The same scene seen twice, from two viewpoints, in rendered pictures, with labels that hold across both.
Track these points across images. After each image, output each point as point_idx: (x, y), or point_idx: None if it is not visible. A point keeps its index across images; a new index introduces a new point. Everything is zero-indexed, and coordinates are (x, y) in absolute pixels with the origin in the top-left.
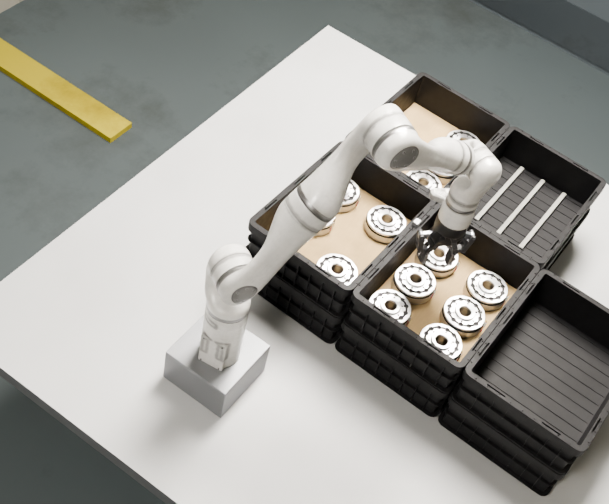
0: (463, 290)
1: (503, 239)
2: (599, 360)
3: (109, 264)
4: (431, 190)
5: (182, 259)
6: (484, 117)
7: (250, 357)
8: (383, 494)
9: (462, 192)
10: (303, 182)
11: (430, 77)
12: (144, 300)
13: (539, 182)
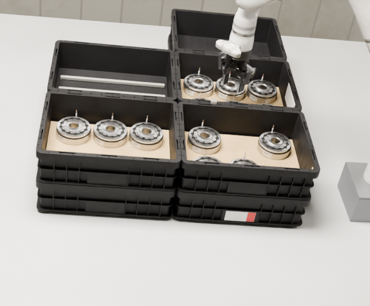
0: (206, 96)
1: (174, 67)
2: (185, 42)
3: None
4: (239, 53)
5: (324, 265)
6: (48, 109)
7: (363, 165)
8: (333, 116)
9: (257, 14)
10: None
11: (39, 144)
12: None
13: (64, 88)
